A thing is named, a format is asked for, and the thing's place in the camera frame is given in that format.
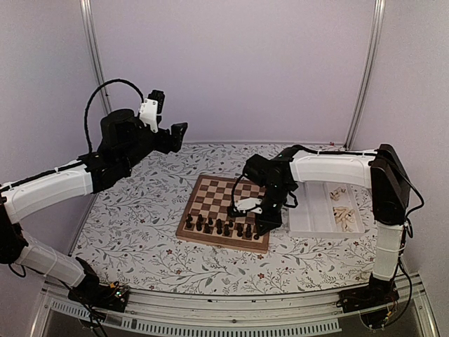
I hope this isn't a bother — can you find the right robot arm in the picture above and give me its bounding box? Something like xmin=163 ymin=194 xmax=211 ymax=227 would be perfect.
xmin=228 ymin=144 xmax=416 ymax=306

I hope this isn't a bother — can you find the light chess pieces pile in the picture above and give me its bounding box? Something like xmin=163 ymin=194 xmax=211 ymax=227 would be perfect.
xmin=330 ymin=187 xmax=356 ymax=233

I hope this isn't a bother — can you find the front aluminium rail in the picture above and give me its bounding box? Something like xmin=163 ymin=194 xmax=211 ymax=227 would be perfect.
xmin=29 ymin=270 xmax=441 ymax=337

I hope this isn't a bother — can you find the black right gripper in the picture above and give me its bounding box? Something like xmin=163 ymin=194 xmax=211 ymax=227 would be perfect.
xmin=254 ymin=185 xmax=290 ymax=237

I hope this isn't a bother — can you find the black cable loop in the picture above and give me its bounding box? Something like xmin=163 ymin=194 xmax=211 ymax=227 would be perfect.
xmin=83 ymin=79 xmax=145 ymax=154
xmin=230 ymin=173 xmax=246 ymax=211

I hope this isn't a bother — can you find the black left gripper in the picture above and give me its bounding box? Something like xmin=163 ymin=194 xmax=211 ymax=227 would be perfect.
xmin=120 ymin=122 xmax=187 ymax=171

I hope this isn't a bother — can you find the right black cable loop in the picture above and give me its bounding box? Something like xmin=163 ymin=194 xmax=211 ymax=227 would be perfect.
xmin=230 ymin=173 xmax=246 ymax=211

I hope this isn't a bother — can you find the right aluminium frame post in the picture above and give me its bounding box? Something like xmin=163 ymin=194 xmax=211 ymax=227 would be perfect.
xmin=344 ymin=0 xmax=386 ymax=150

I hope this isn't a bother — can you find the floral patterned table mat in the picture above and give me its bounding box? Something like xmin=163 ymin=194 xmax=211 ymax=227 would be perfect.
xmin=73 ymin=144 xmax=377 ymax=296

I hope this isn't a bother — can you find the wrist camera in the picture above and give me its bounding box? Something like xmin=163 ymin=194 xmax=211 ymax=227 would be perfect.
xmin=227 ymin=197 xmax=262 ymax=218
xmin=138 ymin=89 xmax=165 ymax=133

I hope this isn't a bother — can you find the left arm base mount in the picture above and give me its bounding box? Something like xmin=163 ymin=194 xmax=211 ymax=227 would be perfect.
xmin=68 ymin=257 xmax=130 ymax=312

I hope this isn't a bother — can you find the left aluminium frame post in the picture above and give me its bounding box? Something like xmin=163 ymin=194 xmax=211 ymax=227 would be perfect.
xmin=79 ymin=0 xmax=113 ymax=117

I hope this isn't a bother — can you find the dark chess piece eleventh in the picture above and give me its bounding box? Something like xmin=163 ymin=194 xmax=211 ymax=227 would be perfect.
xmin=203 ymin=224 xmax=211 ymax=234

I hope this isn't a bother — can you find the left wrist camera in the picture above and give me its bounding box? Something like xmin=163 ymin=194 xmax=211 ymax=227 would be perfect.
xmin=138 ymin=89 xmax=165 ymax=133

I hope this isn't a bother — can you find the aluminium frame post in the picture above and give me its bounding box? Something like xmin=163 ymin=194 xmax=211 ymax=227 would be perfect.
xmin=79 ymin=0 xmax=113 ymax=117
xmin=344 ymin=0 xmax=386 ymax=150

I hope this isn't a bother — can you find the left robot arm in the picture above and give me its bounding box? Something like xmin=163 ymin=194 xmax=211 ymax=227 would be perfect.
xmin=1 ymin=109 xmax=188 ymax=305

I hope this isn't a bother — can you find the white divided plastic tray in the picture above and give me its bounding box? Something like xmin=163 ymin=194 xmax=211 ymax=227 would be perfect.
xmin=288 ymin=182 xmax=365 ymax=239

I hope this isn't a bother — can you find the left black cable loop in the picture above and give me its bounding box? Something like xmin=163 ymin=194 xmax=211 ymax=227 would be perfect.
xmin=83 ymin=79 xmax=145 ymax=154

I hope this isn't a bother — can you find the wooden chessboard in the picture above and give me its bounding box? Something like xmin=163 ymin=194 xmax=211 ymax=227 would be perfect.
xmin=175 ymin=175 xmax=269 ymax=254

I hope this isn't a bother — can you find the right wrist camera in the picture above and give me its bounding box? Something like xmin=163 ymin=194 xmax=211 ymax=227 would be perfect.
xmin=227 ymin=197 xmax=262 ymax=218

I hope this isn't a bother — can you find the dark chess piece thirteenth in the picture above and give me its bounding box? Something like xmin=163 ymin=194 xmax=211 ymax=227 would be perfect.
xmin=245 ymin=224 xmax=252 ymax=239

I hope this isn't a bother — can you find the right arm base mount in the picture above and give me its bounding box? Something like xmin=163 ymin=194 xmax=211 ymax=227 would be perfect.
xmin=336 ymin=275 xmax=399 ymax=329

